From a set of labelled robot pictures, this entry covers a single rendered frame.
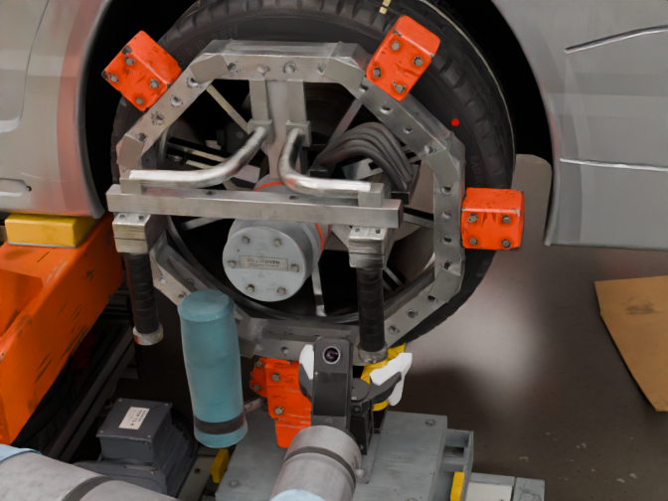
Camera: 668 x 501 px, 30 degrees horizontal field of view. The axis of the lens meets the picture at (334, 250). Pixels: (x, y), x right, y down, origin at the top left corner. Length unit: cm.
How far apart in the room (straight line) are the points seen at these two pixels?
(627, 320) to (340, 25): 158
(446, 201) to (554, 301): 147
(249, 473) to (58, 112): 78
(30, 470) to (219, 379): 103
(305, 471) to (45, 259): 97
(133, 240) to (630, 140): 77
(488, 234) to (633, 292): 148
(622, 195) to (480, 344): 120
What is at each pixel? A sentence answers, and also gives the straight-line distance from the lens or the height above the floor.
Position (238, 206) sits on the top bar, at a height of 97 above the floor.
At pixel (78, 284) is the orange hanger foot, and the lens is 228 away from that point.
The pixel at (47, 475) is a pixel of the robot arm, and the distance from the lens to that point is 98.
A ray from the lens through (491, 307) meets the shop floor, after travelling 329.
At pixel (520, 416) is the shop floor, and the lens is 292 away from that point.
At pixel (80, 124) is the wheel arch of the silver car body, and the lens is 217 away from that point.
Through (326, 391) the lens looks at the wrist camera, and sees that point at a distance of 153.
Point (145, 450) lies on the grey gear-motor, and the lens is 223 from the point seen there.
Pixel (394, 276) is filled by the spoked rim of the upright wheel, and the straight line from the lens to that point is 209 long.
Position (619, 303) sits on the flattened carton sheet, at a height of 2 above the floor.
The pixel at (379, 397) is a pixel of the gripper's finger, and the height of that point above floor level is 83.
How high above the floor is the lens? 177
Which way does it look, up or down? 30 degrees down
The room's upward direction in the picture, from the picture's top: 3 degrees counter-clockwise
